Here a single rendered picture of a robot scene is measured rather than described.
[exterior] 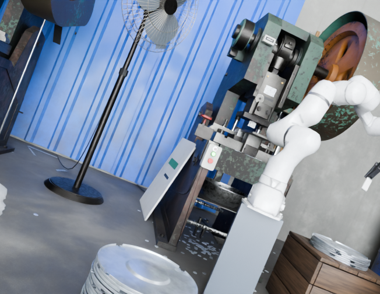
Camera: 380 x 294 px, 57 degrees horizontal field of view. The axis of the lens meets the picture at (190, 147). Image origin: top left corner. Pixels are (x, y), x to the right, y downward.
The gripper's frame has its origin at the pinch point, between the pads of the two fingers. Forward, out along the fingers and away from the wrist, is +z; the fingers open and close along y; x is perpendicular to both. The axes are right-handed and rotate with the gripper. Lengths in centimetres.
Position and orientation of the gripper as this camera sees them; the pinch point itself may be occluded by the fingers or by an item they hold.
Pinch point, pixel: (373, 187)
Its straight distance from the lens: 194.3
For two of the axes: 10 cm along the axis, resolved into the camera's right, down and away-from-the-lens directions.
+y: 1.9, -1.7, -9.7
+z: -5.5, 8.0, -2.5
